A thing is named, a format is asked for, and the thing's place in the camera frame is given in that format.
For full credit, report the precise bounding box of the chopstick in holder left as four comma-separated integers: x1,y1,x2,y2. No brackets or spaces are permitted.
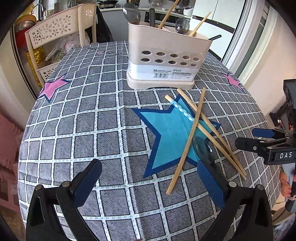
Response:
158,0,180,29

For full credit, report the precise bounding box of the right human hand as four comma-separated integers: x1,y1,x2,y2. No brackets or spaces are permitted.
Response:
279,169,295,200

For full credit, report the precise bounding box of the plain bamboo chopstick upper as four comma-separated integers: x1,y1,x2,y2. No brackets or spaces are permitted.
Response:
177,88,246,176

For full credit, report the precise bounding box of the built-in black oven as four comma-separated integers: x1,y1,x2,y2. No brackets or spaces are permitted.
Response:
144,10,191,27

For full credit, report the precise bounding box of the beige plastic utensil holder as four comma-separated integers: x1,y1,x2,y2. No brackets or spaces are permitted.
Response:
126,22,212,90

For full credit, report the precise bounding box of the plain bamboo chopstick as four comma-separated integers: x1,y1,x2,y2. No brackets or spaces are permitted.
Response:
177,88,246,176
197,124,247,180

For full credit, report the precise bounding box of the grey spoon in holder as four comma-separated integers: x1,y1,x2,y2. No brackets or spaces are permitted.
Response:
175,18,190,35

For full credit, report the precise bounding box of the dark handled clear spoon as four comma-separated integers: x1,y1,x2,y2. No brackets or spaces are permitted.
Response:
122,3,141,25

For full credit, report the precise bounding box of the plain bamboo chopstick lower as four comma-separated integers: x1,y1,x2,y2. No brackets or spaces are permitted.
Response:
197,124,247,180

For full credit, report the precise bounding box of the clear grey plastic spoon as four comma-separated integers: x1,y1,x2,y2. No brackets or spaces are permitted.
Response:
192,136,230,186

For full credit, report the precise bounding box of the grey checkered star tablecloth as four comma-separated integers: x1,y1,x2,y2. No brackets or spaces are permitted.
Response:
17,41,282,241

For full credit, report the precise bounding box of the plain bamboo chopstick crossing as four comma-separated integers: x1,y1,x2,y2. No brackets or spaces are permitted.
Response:
166,88,206,195

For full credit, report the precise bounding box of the chopstick in holder right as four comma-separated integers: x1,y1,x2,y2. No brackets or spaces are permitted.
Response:
189,11,211,37

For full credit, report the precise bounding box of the chopstick in holder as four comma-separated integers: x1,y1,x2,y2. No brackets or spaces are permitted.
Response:
158,0,180,29
189,11,211,37

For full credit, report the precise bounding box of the beige perforated storage rack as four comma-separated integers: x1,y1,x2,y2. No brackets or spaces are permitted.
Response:
25,4,97,86

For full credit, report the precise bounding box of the blue patterned bamboo chopstick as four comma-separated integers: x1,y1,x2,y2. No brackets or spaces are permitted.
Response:
165,95,194,123

